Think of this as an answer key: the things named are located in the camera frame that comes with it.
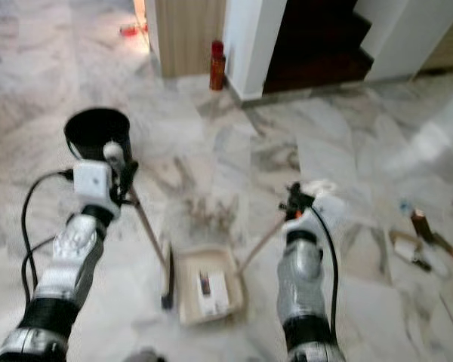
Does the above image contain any dark brown wrapper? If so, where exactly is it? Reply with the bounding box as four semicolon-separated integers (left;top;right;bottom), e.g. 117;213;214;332
410;210;435;244

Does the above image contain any small blue capped bottle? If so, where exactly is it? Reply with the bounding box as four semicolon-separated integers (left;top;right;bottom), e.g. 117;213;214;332
398;198;416;218

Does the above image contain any dark wooden staircase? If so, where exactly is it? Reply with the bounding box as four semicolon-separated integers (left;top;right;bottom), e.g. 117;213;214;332
263;0;374;95

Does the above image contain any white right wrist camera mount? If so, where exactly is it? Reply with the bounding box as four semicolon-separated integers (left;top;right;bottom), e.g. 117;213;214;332
294;179;348;242

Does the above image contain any thin brown stick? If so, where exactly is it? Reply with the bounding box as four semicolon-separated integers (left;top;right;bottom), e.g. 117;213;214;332
432;232;453;261

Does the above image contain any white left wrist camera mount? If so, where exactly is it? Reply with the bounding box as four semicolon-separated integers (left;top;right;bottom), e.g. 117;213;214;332
73;161;118;219

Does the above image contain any light wooden wall panel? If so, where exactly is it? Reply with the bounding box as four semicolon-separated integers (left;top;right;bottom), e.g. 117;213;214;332
151;0;227;78

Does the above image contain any small white box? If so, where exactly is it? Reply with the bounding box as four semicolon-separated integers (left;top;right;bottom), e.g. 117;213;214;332
396;243;419;262
198;273;231;316

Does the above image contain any small open cardboard box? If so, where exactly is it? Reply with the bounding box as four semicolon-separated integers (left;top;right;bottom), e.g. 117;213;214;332
389;230;421;262

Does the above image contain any black round waste bin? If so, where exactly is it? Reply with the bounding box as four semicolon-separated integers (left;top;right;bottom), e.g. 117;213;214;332
64;108;133;163

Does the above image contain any small red floor item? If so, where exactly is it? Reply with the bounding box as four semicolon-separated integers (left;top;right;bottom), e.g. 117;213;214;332
119;24;148;37

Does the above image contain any light wooden door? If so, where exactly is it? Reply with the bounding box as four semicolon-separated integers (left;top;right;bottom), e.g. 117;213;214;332
419;23;453;74

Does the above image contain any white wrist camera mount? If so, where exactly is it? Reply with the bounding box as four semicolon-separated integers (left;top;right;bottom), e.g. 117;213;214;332
73;161;118;219
294;179;348;242

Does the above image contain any wooden handled broom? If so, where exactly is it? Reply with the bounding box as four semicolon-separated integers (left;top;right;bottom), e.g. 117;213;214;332
103;143;177;311

